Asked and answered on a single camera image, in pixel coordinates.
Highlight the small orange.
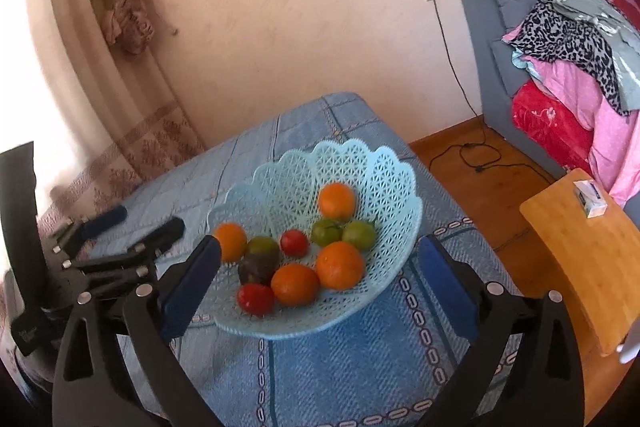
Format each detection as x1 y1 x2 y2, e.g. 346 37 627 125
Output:
214 223 248 263
318 183 357 222

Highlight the red tomato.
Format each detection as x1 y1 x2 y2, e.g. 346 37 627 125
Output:
237 283 276 316
280 229 310 257

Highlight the teal cloth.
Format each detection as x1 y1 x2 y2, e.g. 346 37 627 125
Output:
552 0 640 110

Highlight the blue patterned bedspread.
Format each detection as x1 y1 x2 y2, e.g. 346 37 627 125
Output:
0 92 531 427

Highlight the bumpy mandarin orange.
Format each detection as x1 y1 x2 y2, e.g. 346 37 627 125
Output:
271 263 321 306

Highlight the beige patterned curtain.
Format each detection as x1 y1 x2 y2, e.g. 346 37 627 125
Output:
0 0 208 258

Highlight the red blanket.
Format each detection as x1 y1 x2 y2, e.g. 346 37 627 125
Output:
511 81 596 168

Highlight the light blue plastic basket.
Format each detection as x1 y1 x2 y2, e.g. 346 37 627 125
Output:
206 138 423 340

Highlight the green lime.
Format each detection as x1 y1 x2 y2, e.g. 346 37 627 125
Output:
342 220 377 251

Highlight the wooden side table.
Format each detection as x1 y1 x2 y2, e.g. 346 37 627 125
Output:
519 168 640 358

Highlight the grey padded sofa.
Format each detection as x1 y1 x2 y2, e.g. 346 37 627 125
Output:
460 0 576 180

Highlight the green tomato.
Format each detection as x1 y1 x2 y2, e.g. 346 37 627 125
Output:
311 218 346 247
246 236 281 258

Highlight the pile of clothes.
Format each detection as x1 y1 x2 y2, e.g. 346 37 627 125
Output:
502 0 640 208

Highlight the small white box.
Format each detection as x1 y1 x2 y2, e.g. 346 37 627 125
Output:
572 179 608 219

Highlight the black power cable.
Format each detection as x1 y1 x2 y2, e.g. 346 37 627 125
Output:
432 0 556 182

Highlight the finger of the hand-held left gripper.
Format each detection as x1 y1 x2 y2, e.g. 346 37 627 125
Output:
52 206 127 258
65 217 186 276

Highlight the leopard print cloth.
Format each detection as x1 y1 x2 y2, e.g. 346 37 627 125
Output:
515 0 633 118

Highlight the white plastic object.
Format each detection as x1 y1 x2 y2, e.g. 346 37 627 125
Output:
617 322 640 364

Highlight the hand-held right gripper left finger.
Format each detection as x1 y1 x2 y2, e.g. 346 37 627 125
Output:
51 234 223 427

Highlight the large orange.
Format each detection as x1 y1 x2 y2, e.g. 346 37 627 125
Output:
315 241 366 291

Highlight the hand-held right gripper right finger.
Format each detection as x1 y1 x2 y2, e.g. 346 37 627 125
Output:
415 234 586 427

